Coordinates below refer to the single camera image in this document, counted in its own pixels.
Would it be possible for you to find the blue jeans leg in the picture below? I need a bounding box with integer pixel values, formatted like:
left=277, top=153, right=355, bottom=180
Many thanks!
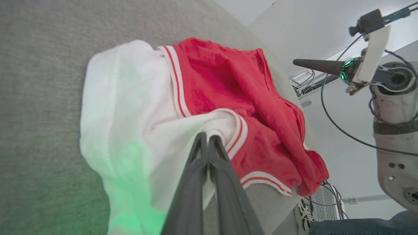
left=309, top=211, right=418, bottom=235

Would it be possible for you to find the red and white garment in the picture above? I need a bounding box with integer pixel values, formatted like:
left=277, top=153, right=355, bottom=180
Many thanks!
left=79, top=37, right=330, bottom=235

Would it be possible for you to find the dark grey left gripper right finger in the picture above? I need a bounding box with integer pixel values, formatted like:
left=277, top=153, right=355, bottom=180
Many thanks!
left=209, top=135, right=265, bottom=235

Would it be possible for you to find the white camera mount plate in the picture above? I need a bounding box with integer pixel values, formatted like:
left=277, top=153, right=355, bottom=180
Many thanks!
left=353, top=25, right=391, bottom=84

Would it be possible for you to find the white robot arm with camera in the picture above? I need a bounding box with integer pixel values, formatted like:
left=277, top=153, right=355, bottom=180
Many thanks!
left=320, top=34, right=418, bottom=156

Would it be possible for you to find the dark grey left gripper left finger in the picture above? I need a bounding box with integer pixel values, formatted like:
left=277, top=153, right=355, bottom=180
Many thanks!
left=160, top=132, right=209, bottom=235

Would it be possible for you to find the white perforated box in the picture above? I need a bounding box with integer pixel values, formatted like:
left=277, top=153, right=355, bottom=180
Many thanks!
left=310, top=184, right=343, bottom=222

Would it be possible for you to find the white wall cable tray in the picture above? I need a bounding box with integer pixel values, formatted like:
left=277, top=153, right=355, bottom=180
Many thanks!
left=289, top=69, right=340, bottom=100

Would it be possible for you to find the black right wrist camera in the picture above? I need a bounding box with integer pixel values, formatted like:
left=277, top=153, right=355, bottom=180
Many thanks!
left=349, top=7, right=412, bottom=37

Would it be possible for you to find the white black sneaker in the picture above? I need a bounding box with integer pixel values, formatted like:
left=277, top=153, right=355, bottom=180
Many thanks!
left=294, top=197, right=315, bottom=234

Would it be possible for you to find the white horizontal wall conduit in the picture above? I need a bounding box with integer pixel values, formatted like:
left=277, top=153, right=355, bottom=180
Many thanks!
left=342, top=195, right=391, bottom=204

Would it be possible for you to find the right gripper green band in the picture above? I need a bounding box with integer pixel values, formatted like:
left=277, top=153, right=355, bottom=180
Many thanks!
left=293, top=57, right=371, bottom=96

